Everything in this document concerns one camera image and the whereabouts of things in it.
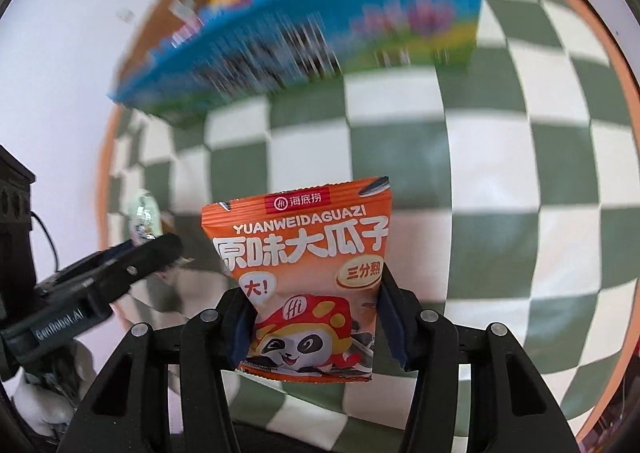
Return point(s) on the green white checkered mat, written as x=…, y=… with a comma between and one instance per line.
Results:
x=500, y=158

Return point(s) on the translucent white snack packet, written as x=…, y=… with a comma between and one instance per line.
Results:
x=145, y=213

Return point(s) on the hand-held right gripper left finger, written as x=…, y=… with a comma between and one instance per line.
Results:
x=244, y=333

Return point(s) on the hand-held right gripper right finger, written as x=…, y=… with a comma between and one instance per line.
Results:
x=395, y=328

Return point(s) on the blue green printed carton box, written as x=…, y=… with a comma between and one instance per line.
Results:
x=300, y=33

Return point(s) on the orange panda snack packet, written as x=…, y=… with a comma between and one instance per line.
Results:
x=300, y=253

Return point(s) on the black device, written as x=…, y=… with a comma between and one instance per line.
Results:
x=15, y=213

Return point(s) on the white grey cloth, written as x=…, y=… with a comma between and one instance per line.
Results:
x=40, y=408

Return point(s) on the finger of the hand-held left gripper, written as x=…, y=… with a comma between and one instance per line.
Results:
x=145, y=258

